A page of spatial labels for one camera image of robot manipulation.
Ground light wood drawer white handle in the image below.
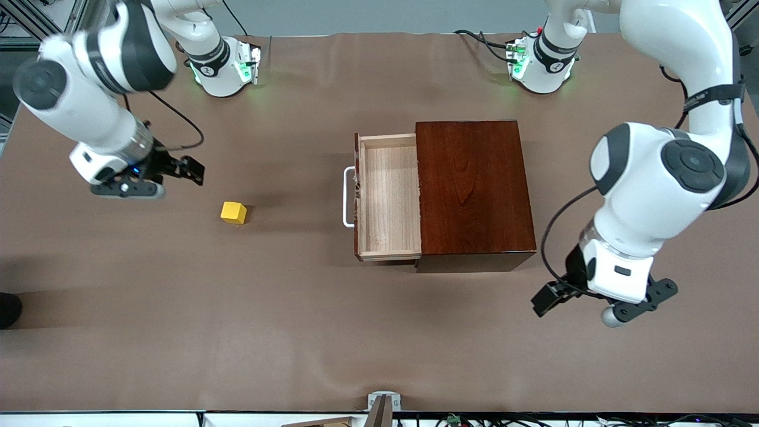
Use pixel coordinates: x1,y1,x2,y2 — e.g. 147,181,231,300
343,132,422,262

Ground dark brown wooden cabinet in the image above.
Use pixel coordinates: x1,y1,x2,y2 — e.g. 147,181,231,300
413,120,538,273

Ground brown table cover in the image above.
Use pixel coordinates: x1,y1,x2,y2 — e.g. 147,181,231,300
0,31,759,414

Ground tan wooden board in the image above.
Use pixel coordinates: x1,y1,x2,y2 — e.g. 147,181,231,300
280,416,352,427

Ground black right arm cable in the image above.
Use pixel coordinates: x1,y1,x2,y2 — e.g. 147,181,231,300
122,89,205,152

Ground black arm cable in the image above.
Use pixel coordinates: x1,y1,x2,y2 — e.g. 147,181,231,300
122,89,205,152
541,59,759,297

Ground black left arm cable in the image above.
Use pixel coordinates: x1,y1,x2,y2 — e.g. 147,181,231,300
541,59,759,297

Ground aluminium frame profile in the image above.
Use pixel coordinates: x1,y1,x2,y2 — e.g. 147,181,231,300
0,0,72,45
726,0,759,30

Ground silver metal clamp bracket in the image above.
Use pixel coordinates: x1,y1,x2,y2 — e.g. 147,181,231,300
367,391,402,412

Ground grey brown mounting post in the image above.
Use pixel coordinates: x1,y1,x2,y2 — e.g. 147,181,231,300
366,396,393,427

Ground black base power cables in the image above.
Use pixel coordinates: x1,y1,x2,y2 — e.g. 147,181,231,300
454,28,516,63

